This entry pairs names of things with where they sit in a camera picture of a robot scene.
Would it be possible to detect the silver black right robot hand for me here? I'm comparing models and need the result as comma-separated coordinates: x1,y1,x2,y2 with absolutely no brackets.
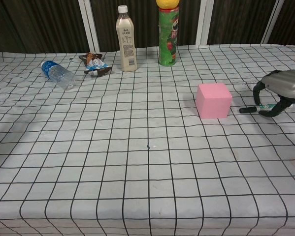
252,69,295,118

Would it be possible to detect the black green marker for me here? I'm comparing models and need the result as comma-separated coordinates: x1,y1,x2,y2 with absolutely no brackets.
239,103,280,115

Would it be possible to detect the pink sponge block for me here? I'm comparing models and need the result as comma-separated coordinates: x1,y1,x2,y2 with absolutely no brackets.
196,83,233,119

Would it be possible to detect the green chips can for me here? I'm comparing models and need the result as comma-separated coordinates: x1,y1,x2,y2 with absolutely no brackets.
158,6,180,67

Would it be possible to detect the yellow toy pear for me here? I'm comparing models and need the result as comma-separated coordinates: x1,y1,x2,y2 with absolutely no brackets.
156,0,180,10

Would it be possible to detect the beige milk tea bottle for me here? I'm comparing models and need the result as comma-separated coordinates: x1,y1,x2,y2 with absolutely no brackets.
115,5,138,73

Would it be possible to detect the white black grid tablecloth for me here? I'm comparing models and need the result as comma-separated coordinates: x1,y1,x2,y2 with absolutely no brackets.
0,43,295,236

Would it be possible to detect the blue white snack packet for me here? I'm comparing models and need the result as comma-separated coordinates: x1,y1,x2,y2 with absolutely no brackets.
84,58,113,78

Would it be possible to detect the brown snack packet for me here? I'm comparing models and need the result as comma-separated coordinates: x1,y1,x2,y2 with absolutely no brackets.
78,52,104,65

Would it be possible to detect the clear water bottle blue label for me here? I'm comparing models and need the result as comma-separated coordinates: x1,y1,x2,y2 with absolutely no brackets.
40,60,77,91

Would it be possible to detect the white frame post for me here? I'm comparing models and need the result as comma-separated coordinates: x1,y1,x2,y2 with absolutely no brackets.
261,0,285,45
77,0,100,53
196,0,213,47

